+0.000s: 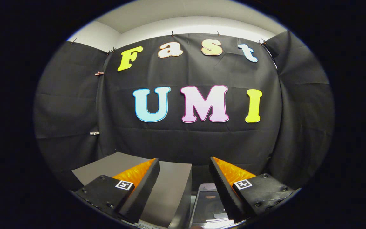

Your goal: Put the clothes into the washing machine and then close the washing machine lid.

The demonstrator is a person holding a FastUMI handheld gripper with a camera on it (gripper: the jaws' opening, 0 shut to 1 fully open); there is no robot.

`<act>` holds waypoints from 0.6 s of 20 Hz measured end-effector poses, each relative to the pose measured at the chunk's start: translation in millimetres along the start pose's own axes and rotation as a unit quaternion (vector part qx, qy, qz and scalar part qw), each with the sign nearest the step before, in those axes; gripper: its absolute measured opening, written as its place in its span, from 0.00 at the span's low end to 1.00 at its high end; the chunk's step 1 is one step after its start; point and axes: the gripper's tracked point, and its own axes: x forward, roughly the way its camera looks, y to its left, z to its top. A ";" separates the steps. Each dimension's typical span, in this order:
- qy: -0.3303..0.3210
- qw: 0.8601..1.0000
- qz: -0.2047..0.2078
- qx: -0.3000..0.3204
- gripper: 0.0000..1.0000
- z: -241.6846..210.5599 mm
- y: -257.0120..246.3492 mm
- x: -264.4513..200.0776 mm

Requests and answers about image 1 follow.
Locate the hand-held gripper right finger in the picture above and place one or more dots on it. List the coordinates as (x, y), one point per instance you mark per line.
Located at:
(224, 190)

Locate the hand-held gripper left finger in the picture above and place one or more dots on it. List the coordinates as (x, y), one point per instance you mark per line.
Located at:
(145, 189)

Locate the washing machine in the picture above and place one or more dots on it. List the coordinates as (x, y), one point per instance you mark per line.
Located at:
(193, 203)

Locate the grey cabinet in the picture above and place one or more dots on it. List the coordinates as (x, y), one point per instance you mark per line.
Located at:
(170, 190)

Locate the black backdrop cloth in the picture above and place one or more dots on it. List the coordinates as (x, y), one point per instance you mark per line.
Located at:
(186, 140)

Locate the pink cloth clip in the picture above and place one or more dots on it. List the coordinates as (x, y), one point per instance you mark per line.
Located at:
(99, 73)

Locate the row of black cloth clips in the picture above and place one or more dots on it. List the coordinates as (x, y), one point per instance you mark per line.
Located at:
(172, 33)

